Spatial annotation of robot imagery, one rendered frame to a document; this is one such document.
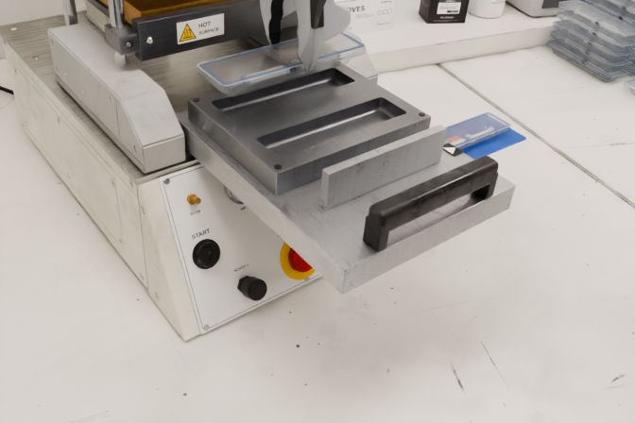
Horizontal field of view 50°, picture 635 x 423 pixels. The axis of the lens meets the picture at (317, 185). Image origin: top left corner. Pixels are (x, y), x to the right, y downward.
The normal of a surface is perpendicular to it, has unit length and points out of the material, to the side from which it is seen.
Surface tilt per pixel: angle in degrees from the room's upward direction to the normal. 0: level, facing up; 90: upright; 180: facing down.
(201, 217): 65
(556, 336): 0
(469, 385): 0
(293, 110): 0
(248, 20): 90
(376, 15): 90
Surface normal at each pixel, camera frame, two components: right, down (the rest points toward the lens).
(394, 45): 0.07, -0.81
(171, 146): 0.61, 0.49
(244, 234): 0.59, 0.10
